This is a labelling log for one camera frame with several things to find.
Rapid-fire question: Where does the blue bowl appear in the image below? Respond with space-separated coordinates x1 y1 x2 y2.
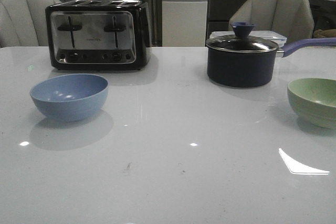
30 73 109 122

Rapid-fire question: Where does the green bowl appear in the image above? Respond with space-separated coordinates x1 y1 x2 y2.
287 78 335 129

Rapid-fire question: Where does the dark blue saucepan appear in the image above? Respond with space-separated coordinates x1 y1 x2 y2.
207 37 335 88

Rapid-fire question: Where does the glass pot lid blue knob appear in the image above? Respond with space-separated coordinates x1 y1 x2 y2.
205 22 278 53

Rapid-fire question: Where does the black and chrome toaster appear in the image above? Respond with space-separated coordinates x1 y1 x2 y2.
45 0 152 70

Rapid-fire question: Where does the white cabinet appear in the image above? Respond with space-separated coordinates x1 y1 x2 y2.
162 0 208 47

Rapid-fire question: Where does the clear plastic container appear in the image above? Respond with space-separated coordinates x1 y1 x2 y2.
209 30 287 47

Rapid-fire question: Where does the beige chair right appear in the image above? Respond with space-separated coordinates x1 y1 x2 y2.
229 0 314 43

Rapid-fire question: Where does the beige chair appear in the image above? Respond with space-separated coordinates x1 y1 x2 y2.
1 0 60 48
229 0 314 43

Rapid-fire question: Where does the beige chair left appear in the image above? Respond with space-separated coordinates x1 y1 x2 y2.
1 0 60 48

